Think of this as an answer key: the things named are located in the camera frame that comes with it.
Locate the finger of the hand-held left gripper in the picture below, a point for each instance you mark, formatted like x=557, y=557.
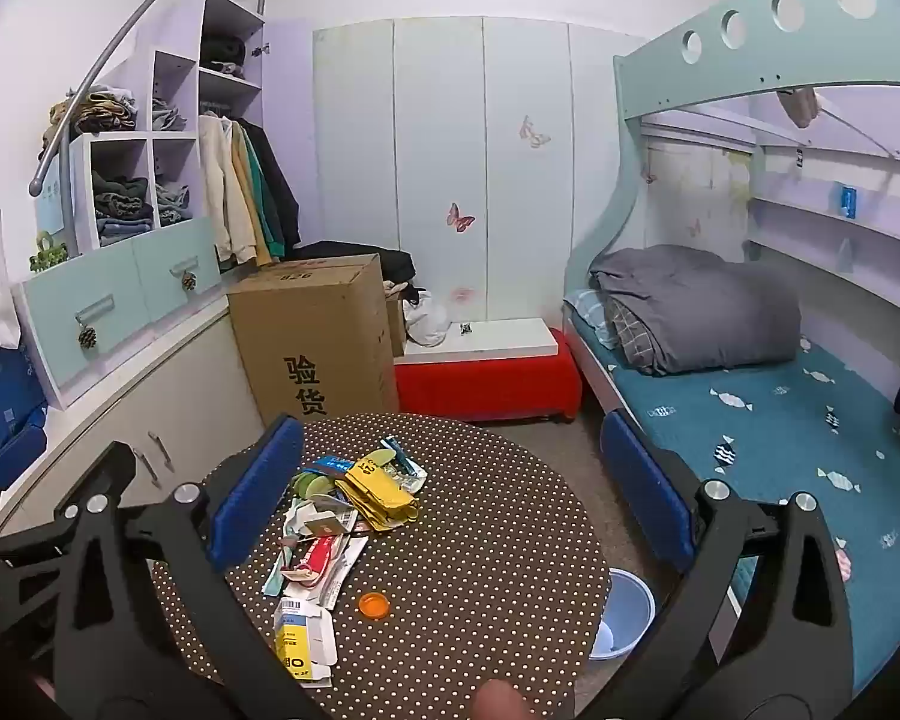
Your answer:
x=7, y=585
x=15, y=457

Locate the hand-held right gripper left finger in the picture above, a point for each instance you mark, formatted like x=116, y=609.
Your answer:
x=259, y=495

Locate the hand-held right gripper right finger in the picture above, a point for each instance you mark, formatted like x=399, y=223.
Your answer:
x=645, y=495

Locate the person's right hand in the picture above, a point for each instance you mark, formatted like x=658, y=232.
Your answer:
x=499, y=701

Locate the green round pouch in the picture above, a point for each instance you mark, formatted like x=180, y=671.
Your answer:
x=311, y=484

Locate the blue foil wrapper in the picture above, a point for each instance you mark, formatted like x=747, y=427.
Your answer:
x=330, y=463

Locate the red white wrapper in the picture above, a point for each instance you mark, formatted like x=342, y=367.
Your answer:
x=311, y=559

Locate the blue plastic basin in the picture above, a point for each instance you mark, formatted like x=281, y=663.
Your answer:
x=626, y=607

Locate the white paper strip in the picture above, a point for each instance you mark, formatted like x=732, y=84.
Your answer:
x=345, y=574

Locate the yellow plastic packet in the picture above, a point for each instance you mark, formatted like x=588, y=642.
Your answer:
x=379, y=495

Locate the green foam pad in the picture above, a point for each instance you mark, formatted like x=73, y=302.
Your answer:
x=379, y=457

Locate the white low cabinet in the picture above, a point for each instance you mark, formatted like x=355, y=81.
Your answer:
x=157, y=397

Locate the pine cone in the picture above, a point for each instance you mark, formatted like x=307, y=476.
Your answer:
x=189, y=281
x=86, y=336

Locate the teal candy print bedsheet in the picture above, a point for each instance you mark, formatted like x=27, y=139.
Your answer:
x=780, y=427

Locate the yellow white flattened carton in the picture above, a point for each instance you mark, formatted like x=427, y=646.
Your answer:
x=300, y=641

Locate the orange bottle cap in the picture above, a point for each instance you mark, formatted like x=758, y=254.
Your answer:
x=375, y=606

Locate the large cardboard box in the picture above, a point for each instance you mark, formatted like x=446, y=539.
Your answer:
x=311, y=337

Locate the red bench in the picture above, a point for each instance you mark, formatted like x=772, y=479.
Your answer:
x=487, y=386

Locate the light blue checked pillow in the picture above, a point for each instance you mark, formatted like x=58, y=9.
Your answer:
x=585, y=311

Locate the grey duvet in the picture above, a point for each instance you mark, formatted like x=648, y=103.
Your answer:
x=697, y=307

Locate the light blue drawer unit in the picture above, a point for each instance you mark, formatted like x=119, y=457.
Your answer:
x=112, y=277

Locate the green hair clip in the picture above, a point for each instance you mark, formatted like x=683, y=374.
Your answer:
x=49, y=253

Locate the small cardboard box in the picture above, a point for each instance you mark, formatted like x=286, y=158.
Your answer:
x=396, y=326

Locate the crumpled white plastic bag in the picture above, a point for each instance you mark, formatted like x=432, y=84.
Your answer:
x=427, y=319

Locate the dark folded clothes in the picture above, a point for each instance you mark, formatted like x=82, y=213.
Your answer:
x=124, y=202

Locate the green garment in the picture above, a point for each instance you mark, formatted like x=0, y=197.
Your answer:
x=262, y=202

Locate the grey folded clothes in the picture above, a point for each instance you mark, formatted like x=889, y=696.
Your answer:
x=171, y=202

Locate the cream jacket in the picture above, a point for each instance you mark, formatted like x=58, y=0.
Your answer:
x=221, y=187

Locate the black coat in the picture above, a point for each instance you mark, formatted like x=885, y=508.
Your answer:
x=277, y=172

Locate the pink butterfly sticker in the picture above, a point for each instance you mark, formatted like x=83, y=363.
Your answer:
x=461, y=217

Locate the pile of folded clothes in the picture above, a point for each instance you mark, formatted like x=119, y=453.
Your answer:
x=94, y=116

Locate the small blue box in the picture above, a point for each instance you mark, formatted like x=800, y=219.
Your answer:
x=846, y=200

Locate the pale butterfly sticker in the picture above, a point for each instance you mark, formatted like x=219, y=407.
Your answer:
x=534, y=133

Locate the white wardrobe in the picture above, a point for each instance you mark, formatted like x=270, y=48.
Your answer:
x=435, y=127

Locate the lilac shelf unit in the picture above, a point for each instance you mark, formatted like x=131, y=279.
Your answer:
x=172, y=22

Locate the lilac wall shelves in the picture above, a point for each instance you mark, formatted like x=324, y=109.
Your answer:
x=832, y=165

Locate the curved metal rail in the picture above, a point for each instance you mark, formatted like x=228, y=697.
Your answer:
x=105, y=64

